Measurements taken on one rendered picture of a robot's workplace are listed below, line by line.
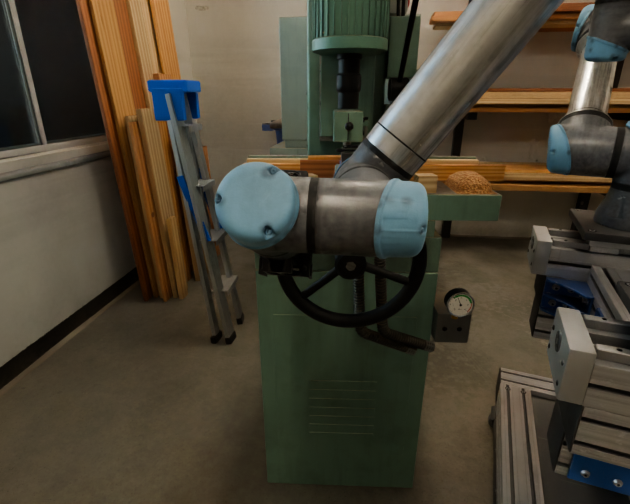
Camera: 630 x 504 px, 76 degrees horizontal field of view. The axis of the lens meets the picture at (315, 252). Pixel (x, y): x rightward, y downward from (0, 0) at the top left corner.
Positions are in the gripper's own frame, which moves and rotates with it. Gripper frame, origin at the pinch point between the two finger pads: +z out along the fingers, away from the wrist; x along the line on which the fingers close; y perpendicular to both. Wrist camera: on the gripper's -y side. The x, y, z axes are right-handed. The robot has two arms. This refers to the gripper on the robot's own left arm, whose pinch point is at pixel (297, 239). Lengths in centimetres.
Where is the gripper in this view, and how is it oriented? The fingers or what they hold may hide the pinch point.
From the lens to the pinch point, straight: 70.2
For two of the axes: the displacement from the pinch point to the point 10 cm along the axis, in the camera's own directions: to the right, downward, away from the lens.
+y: -0.6, 9.9, -1.2
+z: 0.7, 1.3, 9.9
